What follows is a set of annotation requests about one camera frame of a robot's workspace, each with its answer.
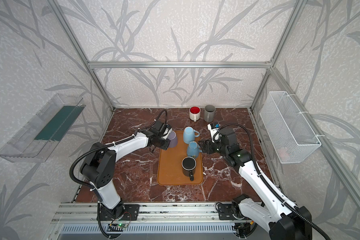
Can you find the white wire mesh basket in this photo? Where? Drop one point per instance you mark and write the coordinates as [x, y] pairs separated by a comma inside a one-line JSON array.
[[292, 136]]

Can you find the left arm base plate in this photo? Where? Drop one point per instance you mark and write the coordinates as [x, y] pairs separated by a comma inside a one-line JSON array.
[[132, 212]]

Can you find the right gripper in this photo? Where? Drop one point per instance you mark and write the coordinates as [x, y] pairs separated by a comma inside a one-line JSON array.
[[209, 146]]

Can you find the blue dotted floral mug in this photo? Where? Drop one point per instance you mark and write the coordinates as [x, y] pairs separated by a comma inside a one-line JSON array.
[[193, 150]]

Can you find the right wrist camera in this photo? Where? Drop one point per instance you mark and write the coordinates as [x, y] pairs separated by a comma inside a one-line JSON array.
[[214, 129]]

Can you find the light blue mug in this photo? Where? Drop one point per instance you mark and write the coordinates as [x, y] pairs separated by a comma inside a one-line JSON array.
[[189, 135]]

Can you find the aluminium front rail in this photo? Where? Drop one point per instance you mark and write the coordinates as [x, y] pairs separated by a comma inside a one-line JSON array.
[[179, 212]]

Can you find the lilac mug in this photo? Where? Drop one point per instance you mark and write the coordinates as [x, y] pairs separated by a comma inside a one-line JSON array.
[[172, 137]]

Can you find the black mug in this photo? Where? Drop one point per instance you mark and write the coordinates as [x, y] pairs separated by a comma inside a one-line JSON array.
[[188, 167]]

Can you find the clear plastic wall bin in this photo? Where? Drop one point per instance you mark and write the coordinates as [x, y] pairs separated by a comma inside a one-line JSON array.
[[36, 141]]

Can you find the grey mug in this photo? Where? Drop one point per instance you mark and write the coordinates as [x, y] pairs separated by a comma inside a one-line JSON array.
[[209, 113]]

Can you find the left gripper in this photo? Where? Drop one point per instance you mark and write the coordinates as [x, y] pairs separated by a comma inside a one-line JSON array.
[[163, 142]]

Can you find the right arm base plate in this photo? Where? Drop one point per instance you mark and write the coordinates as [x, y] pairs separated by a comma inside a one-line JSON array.
[[224, 211]]

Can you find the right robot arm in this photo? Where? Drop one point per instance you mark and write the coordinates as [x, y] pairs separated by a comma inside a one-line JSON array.
[[297, 225]]

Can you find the white mug red inside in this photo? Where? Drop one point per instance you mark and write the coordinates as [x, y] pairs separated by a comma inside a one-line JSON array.
[[194, 113]]

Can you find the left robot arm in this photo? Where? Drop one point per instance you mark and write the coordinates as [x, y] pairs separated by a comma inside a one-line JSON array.
[[96, 168]]

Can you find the orange rectangular tray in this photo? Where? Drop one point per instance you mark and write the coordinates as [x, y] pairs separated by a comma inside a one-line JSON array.
[[170, 171]]

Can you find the green circuit board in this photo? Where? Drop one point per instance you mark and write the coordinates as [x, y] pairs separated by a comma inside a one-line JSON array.
[[117, 227]]

